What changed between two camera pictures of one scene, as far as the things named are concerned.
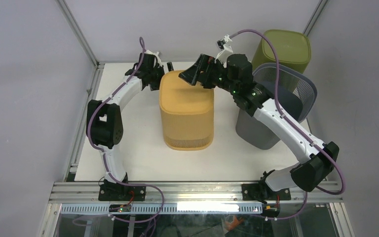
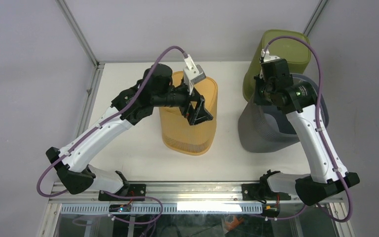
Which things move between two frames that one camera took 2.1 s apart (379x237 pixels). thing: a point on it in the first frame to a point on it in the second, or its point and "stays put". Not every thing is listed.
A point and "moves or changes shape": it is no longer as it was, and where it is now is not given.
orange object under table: [230, 226] stays put
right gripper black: [205, 63] to [257, 99]
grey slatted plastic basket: [297, 95] moves or changes shape
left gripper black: [158, 68] to [199, 113]
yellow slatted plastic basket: [187, 112] moves or changes shape
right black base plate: [261, 192] stays put
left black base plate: [121, 193] stays put
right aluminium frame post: [317, 14] stays put
